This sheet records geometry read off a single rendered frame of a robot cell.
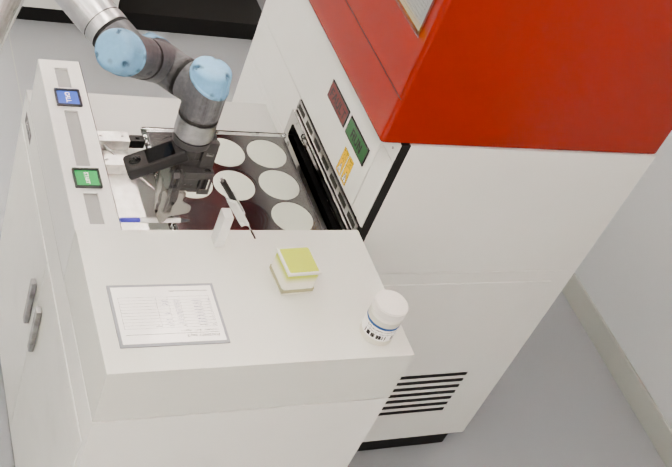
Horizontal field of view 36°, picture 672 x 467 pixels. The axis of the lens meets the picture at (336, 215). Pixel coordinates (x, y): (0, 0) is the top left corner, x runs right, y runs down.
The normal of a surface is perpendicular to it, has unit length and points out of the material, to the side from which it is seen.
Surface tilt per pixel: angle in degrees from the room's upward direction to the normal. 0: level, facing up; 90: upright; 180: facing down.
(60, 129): 0
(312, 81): 90
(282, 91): 90
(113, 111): 0
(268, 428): 90
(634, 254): 90
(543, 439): 0
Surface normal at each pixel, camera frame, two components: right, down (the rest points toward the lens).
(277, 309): 0.33, -0.70
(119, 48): -0.30, 0.02
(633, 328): -0.89, 0.00
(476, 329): 0.31, 0.71
